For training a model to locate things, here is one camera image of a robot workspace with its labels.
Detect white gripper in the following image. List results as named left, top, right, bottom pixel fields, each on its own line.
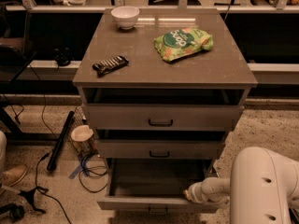
left=184, top=180, right=230, bottom=208

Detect grey bottom drawer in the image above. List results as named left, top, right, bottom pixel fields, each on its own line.
left=98, top=159, right=216, bottom=215

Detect grey drawer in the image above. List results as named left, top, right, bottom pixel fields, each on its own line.
left=98, top=159, right=216, bottom=215
left=95, top=140, right=225, bottom=160
left=82, top=104, right=244, bottom=131

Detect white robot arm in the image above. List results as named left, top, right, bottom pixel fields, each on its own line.
left=184, top=147, right=299, bottom=224

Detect grey drawer cabinet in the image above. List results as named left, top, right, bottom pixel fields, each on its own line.
left=72, top=7, right=259, bottom=185

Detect grey middle drawer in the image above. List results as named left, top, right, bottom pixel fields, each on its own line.
left=95, top=140, right=225, bottom=160

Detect grey top drawer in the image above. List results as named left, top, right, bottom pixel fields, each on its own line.
left=82, top=104, right=244, bottom=131

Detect white paper cup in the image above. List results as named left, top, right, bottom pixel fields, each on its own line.
left=71, top=125, right=93, bottom=153

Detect green snack bag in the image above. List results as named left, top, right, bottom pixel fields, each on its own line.
left=153, top=28, right=213, bottom=63

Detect black long bar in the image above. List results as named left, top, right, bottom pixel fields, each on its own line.
left=47, top=111, right=75, bottom=172

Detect black candy bar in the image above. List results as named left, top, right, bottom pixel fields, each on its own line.
left=93, top=55, right=129, bottom=77

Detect black tripod stand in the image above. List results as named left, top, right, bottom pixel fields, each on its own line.
left=0, top=179, right=50, bottom=215

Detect white bowl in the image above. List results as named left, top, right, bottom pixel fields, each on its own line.
left=111, top=6, right=139, bottom=30

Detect black round device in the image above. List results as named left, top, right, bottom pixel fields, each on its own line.
left=0, top=203, right=24, bottom=222

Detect black small clamp device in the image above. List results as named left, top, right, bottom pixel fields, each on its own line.
left=53, top=48, right=72, bottom=66

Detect tan shoe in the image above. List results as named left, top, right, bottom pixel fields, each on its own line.
left=0, top=164, right=27, bottom=187

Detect dark chair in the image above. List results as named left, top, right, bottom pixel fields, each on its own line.
left=0, top=1, right=36, bottom=83

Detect black floor cable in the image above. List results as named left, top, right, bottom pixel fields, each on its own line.
left=78, top=152, right=110, bottom=194

